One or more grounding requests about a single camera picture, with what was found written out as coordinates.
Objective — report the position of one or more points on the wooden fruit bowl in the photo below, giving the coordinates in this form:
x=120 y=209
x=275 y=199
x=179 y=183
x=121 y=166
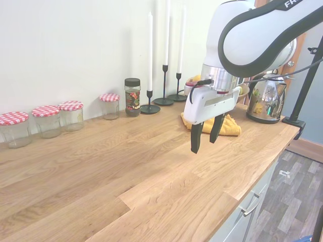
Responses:
x=245 y=94

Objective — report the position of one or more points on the short black candle holder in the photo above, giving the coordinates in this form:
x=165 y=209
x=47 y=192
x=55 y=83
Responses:
x=150 y=109

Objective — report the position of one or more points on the black camera stand with clamp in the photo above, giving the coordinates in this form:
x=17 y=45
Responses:
x=301 y=100

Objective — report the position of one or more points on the stainless steel kettle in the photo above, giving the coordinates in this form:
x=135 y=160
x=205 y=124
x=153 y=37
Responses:
x=265 y=103

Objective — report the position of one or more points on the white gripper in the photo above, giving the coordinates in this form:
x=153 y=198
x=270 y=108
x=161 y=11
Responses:
x=209 y=106

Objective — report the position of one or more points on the small white jar red lid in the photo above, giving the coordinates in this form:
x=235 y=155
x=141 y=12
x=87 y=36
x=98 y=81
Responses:
x=188 y=87

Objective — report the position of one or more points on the white kitchen cabinet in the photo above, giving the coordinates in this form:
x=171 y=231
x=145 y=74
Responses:
x=262 y=181

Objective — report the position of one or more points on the yellow fruit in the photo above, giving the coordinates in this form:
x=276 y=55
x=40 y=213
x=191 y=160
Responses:
x=198 y=78

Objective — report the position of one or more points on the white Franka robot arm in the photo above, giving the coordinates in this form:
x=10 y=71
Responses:
x=239 y=30

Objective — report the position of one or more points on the wooden door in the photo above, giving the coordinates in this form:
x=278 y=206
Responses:
x=300 y=53

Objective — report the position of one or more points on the coffee jar black lid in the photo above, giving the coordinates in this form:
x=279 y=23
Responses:
x=132 y=99

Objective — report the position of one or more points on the white taper candle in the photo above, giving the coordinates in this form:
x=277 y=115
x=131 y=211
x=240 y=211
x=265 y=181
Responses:
x=166 y=37
x=180 y=45
x=150 y=50

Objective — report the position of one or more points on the medium black candle holder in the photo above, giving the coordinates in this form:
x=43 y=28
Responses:
x=177 y=97

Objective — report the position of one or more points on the small white floor scrap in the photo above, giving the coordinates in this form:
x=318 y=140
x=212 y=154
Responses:
x=284 y=173

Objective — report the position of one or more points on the blue object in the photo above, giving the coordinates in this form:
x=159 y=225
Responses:
x=305 y=238

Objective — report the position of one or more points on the green apple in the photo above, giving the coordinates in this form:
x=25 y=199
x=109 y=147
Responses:
x=241 y=90

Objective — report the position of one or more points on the tall black candle holder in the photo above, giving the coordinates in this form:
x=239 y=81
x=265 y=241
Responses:
x=163 y=101

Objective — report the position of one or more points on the yellow terry cloth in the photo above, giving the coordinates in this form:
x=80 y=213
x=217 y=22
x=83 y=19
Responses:
x=230 y=127

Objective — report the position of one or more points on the glass jar red gingham lid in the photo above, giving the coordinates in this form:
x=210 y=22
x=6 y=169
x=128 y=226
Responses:
x=110 y=108
x=47 y=123
x=72 y=117
x=15 y=131

